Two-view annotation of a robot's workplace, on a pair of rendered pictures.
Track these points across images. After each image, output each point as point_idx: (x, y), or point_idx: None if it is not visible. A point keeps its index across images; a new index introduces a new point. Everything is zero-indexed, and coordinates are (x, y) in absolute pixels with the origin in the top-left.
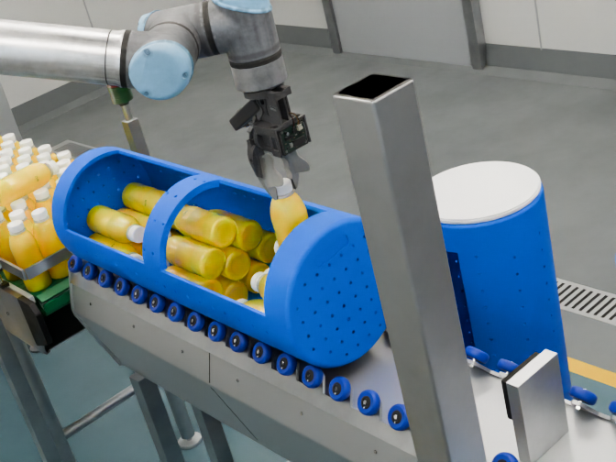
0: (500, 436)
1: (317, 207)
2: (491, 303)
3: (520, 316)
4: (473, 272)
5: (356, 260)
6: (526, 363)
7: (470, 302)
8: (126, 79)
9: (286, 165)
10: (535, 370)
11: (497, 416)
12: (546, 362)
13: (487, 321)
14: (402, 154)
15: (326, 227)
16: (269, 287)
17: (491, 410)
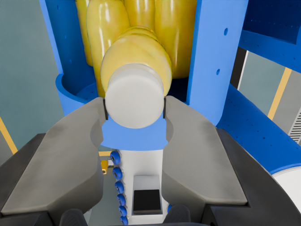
0: (140, 164)
1: (194, 78)
2: (268, 52)
3: (268, 59)
4: (283, 51)
5: None
6: (150, 211)
7: (266, 40)
8: None
9: (169, 134)
10: (146, 219)
11: (150, 156)
12: (154, 219)
13: (258, 45)
14: None
15: (141, 150)
16: (58, 93)
17: (152, 152)
